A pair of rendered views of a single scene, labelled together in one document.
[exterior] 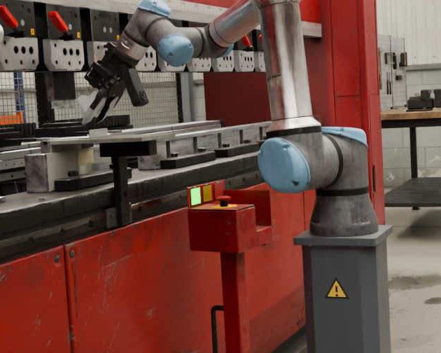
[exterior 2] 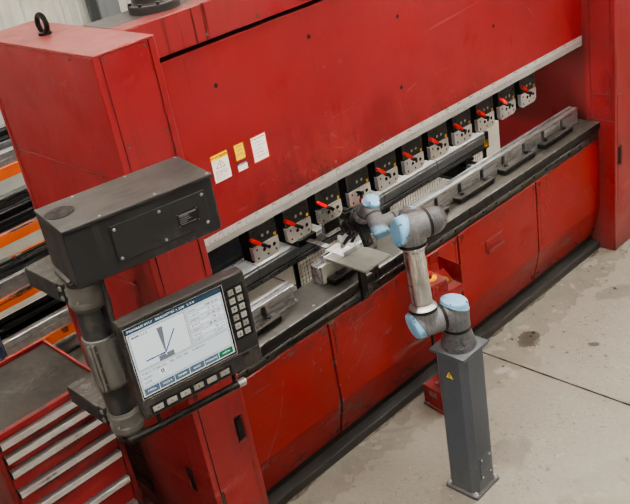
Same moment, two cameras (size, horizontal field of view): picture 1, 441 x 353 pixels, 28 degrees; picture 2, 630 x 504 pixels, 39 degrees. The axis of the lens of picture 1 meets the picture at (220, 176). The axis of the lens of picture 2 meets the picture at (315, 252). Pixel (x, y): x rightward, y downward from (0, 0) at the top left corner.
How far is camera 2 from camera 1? 245 cm
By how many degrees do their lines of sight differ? 33
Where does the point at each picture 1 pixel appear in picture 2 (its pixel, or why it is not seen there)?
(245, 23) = not seen: hidden behind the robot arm
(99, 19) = (352, 178)
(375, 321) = (468, 392)
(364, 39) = (614, 52)
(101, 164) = not seen: hidden behind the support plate
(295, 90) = (420, 294)
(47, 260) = (317, 335)
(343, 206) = (452, 339)
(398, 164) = not seen: outside the picture
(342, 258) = (451, 363)
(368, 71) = (618, 75)
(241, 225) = (435, 293)
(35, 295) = (311, 353)
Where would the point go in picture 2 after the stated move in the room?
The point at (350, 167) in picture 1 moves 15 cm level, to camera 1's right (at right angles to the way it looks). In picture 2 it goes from (454, 323) to (490, 326)
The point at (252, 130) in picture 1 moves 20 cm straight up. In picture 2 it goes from (493, 163) to (491, 129)
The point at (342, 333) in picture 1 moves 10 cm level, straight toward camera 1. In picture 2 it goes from (453, 394) to (444, 408)
